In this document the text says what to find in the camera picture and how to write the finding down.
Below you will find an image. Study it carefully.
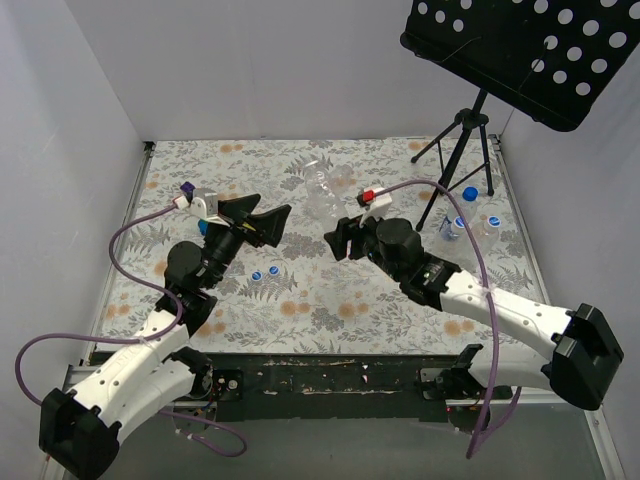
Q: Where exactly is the clear bottle blue label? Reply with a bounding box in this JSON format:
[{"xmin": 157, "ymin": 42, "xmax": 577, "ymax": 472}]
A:
[{"xmin": 439, "ymin": 186, "xmax": 479, "ymax": 237}]

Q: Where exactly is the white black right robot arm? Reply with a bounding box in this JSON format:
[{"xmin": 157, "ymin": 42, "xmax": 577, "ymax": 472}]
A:
[{"xmin": 324, "ymin": 217, "xmax": 624, "ymax": 411}]

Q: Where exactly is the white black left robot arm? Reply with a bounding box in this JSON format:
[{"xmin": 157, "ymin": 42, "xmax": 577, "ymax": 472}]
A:
[{"xmin": 39, "ymin": 194, "xmax": 291, "ymax": 479}]

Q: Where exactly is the toy block car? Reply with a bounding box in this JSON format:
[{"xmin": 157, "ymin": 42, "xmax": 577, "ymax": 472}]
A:
[{"xmin": 180, "ymin": 182, "xmax": 196, "ymax": 200}]

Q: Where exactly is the black music stand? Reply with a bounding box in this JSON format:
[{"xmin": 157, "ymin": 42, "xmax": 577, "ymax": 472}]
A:
[{"xmin": 399, "ymin": 0, "xmax": 640, "ymax": 232}]

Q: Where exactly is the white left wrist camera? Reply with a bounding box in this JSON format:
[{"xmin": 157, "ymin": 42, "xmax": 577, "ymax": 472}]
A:
[{"xmin": 188, "ymin": 188, "xmax": 227, "ymax": 225}]

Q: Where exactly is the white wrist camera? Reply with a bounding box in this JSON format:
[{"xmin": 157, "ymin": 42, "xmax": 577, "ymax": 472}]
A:
[
  {"xmin": 356, "ymin": 185, "xmax": 392, "ymax": 227},
  {"xmin": 188, "ymin": 188, "xmax": 227, "ymax": 225}
]

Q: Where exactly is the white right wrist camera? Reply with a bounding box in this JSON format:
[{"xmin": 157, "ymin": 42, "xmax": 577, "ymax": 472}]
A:
[{"xmin": 356, "ymin": 185, "xmax": 392, "ymax": 227}]

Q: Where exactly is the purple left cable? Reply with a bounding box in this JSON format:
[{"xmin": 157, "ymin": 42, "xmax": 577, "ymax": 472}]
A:
[{"xmin": 13, "ymin": 197, "xmax": 249, "ymax": 457}]

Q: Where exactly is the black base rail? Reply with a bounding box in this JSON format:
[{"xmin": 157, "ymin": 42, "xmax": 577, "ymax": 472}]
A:
[{"xmin": 176, "ymin": 349, "xmax": 484, "ymax": 430}]

